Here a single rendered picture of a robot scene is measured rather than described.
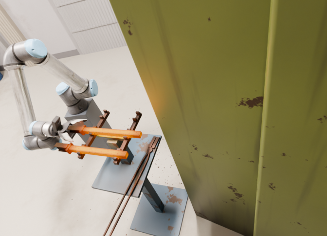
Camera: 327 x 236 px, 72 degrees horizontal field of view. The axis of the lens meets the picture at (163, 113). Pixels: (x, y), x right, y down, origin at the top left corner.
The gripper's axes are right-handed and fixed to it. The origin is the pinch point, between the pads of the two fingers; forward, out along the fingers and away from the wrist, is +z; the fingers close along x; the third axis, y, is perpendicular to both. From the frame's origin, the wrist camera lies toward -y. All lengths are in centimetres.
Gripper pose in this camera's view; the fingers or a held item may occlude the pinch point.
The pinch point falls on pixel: (80, 129)
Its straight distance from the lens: 131.6
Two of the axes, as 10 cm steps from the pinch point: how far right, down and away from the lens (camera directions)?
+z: 9.3, 0.4, -3.7
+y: 2.5, 6.8, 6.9
